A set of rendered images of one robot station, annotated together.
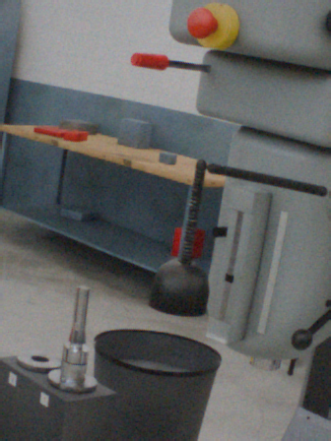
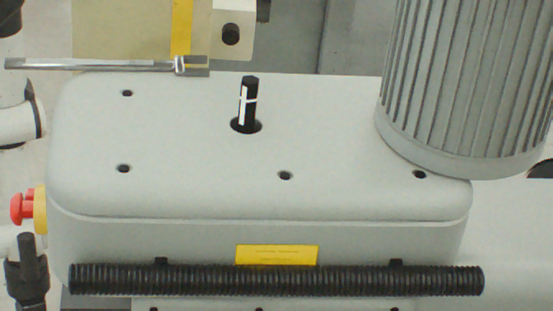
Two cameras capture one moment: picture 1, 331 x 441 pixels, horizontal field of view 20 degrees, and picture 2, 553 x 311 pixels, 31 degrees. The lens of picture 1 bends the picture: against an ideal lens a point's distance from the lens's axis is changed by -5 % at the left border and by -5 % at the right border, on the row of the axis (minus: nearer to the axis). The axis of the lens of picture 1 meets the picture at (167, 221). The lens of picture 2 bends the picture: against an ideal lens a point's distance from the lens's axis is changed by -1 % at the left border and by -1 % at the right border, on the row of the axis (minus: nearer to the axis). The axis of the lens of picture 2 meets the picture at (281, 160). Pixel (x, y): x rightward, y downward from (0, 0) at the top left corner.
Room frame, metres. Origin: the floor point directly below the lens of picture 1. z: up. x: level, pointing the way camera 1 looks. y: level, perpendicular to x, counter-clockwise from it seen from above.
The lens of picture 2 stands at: (0.63, -0.77, 2.53)
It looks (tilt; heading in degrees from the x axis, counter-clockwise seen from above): 36 degrees down; 37
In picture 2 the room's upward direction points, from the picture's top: 7 degrees clockwise
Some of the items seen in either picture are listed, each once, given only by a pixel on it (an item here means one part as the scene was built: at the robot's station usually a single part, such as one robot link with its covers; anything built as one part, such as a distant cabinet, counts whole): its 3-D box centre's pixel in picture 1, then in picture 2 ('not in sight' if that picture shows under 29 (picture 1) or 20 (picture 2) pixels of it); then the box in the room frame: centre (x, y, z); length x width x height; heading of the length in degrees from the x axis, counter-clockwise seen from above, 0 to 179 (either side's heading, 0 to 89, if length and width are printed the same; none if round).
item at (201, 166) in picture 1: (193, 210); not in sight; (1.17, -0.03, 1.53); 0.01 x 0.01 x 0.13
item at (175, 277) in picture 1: (181, 284); not in sight; (1.17, -0.03, 1.43); 0.07 x 0.07 x 0.06
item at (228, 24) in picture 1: (216, 26); (44, 209); (1.18, -0.02, 1.76); 0.06 x 0.02 x 0.06; 47
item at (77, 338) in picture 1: (79, 317); not in sight; (1.59, 0.12, 1.24); 0.03 x 0.03 x 0.11
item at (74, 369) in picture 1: (74, 365); not in sight; (1.59, 0.12, 1.14); 0.05 x 0.05 x 0.06
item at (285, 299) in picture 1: (293, 244); not in sight; (1.35, -0.18, 1.47); 0.21 x 0.19 x 0.32; 47
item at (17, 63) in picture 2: not in sight; (107, 64); (1.31, 0.01, 1.89); 0.24 x 0.04 x 0.01; 139
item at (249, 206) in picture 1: (239, 266); not in sight; (1.27, -0.10, 1.45); 0.04 x 0.04 x 0.21; 47
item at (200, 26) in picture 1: (204, 24); (24, 209); (1.16, -0.01, 1.76); 0.04 x 0.03 x 0.04; 47
